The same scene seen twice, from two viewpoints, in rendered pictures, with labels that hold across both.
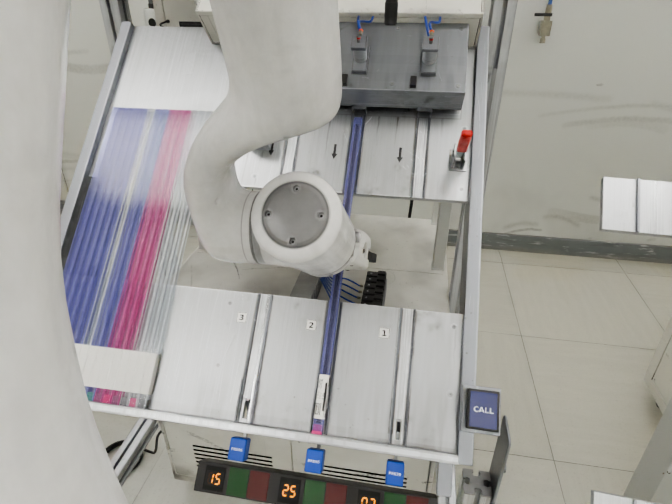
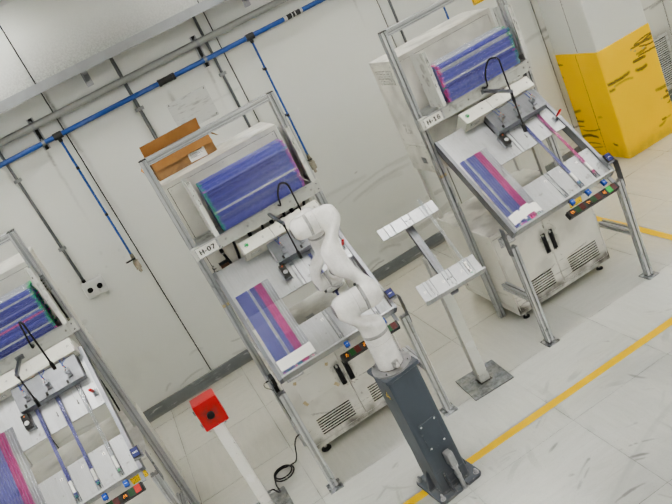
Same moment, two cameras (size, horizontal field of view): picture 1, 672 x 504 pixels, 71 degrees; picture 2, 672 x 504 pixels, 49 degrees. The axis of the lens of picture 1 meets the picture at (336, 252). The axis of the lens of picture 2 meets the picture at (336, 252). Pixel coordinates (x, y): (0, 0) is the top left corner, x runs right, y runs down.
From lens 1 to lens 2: 3.13 m
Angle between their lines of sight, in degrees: 22
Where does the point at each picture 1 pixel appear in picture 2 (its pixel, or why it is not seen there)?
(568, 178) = (376, 224)
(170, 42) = (233, 269)
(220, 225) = (322, 281)
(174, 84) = (246, 279)
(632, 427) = (474, 309)
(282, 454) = (351, 394)
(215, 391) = (330, 338)
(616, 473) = (475, 326)
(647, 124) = (391, 175)
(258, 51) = not seen: hidden behind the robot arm
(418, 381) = not seen: hidden behind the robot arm
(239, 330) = (324, 322)
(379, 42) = not seen: hidden behind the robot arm
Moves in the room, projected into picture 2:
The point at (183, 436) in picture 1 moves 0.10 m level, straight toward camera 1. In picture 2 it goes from (311, 418) to (324, 419)
